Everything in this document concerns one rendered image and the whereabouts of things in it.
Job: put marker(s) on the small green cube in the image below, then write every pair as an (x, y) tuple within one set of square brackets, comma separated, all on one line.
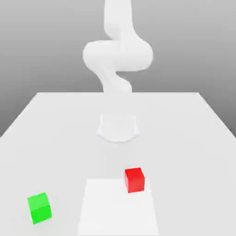
[(39, 208)]

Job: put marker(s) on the small red cube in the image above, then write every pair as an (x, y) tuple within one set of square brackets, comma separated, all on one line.
[(134, 180)]

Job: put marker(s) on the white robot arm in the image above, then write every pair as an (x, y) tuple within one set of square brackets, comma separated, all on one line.
[(118, 55)]

